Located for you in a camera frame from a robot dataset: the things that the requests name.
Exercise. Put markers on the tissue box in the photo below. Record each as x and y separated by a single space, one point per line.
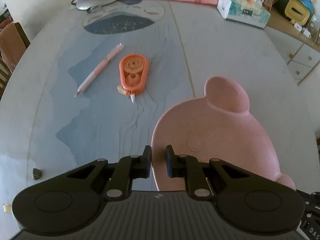
249 12

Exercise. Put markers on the small dark pebble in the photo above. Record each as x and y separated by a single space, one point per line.
37 174

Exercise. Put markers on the white drawer cabinet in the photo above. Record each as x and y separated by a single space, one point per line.
299 52

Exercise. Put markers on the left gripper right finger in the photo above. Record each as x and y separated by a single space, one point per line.
188 167

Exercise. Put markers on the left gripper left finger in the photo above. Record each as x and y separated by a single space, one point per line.
122 174

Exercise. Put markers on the orange correction tape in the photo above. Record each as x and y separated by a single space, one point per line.
133 70

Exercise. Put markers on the pink pen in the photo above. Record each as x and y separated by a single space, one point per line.
98 69

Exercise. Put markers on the pink bear-shaped plate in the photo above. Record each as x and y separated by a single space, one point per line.
217 125

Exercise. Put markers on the wooden chair with towel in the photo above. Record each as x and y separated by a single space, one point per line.
14 43

